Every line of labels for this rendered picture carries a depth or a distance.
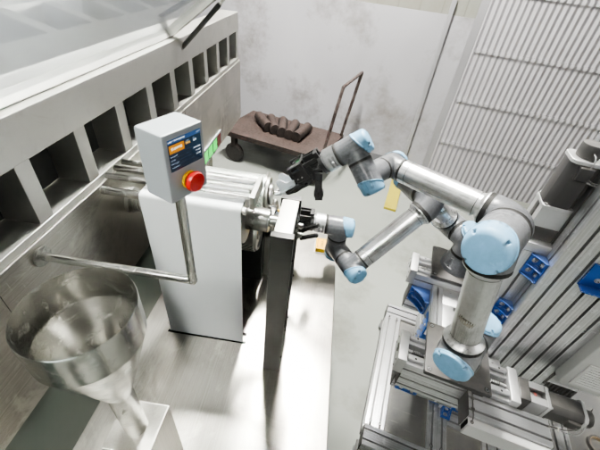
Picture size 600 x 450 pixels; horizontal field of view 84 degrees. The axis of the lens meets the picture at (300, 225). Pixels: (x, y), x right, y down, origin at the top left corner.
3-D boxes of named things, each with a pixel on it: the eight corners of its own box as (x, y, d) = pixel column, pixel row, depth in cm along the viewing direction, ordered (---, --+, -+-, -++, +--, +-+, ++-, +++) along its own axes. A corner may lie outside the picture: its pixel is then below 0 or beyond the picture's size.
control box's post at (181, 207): (195, 284, 61) (181, 192, 49) (187, 282, 61) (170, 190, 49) (198, 277, 62) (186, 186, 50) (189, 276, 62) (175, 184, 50)
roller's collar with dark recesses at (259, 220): (267, 237, 89) (268, 218, 85) (245, 234, 89) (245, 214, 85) (271, 222, 94) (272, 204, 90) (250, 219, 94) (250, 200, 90)
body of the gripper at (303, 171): (287, 161, 113) (318, 144, 107) (302, 180, 117) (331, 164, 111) (284, 172, 107) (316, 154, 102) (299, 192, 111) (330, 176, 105)
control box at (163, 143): (180, 210, 45) (170, 141, 39) (146, 192, 48) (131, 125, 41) (216, 187, 50) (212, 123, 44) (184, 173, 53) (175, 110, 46)
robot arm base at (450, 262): (471, 261, 163) (480, 245, 157) (473, 282, 152) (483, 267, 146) (440, 251, 167) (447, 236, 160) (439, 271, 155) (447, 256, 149)
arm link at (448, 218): (454, 245, 159) (408, 196, 121) (433, 226, 169) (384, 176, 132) (474, 228, 156) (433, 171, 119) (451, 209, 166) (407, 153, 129)
